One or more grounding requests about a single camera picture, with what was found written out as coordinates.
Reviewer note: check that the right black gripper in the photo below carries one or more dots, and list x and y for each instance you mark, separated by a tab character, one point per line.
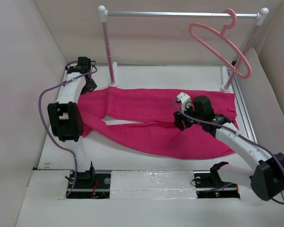
178	123

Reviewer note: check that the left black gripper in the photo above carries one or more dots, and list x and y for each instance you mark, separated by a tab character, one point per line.
90	86

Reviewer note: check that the magenta trousers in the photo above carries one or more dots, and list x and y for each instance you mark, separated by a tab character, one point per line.
142	119

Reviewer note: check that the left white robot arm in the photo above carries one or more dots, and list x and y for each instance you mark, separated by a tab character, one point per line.
65	118

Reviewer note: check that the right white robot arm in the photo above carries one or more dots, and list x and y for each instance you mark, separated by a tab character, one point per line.
265	175

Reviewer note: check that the pink plastic hanger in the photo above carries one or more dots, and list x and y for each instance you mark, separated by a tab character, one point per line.
221	35

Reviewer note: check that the white clothes rack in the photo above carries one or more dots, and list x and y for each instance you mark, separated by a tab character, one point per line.
104	14

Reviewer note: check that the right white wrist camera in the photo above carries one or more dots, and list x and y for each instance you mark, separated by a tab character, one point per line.
185	101

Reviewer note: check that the aluminium rail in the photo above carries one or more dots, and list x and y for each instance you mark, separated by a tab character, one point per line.
243	120

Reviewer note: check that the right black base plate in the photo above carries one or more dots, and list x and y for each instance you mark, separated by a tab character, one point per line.
209	187

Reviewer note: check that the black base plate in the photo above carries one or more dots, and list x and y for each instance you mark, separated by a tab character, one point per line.
87	187
209	187

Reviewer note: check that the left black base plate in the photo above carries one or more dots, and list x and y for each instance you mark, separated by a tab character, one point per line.
87	187

